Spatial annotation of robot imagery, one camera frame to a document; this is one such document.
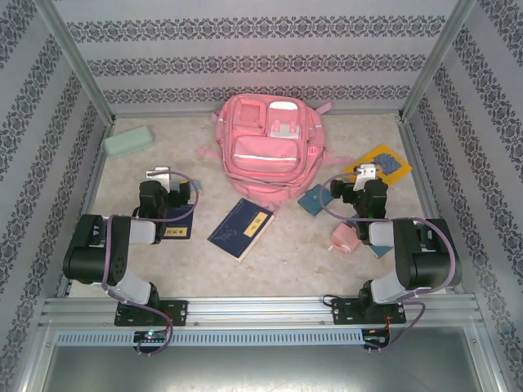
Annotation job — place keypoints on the dark blue book round emblem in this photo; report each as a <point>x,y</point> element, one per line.
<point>180,222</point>

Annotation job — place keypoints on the yellow book blue flower print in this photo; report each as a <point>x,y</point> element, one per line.
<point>398,169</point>

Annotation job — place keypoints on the pink pencil sharpener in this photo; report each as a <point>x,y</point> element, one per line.
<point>345,239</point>

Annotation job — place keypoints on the teal blue notebook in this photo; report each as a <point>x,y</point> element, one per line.
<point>382,250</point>

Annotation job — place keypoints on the small teal notebook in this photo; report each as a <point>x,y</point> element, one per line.
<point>312,200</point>

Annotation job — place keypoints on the mint green pencil case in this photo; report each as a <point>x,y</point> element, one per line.
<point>128,141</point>

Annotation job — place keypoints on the dark blue book floral print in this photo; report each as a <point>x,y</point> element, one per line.
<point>237,232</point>

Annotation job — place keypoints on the pink school backpack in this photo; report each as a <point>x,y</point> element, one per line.
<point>265,159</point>

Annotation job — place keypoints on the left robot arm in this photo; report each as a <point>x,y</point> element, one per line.
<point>94,253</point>

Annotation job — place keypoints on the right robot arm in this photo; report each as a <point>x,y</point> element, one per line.
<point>429,261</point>

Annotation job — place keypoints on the grey metal shelf plate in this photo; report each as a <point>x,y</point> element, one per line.
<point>261,371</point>

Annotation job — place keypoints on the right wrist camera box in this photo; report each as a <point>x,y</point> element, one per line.
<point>365,173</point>

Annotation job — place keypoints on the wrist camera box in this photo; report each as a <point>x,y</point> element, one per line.
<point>365,173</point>
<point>161,175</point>

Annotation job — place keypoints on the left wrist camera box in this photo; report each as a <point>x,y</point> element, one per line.
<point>161,175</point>

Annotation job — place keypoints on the aluminium table side rail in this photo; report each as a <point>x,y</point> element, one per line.
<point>93,183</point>
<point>421,175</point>

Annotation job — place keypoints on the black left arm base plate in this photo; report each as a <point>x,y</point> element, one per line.
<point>177,312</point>

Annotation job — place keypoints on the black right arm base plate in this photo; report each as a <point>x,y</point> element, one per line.
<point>341,312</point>

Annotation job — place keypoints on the aluminium mounting rail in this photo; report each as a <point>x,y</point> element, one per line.
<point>261,312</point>

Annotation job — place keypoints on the aluminium frame post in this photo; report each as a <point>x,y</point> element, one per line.
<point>73,57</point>
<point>439,57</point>

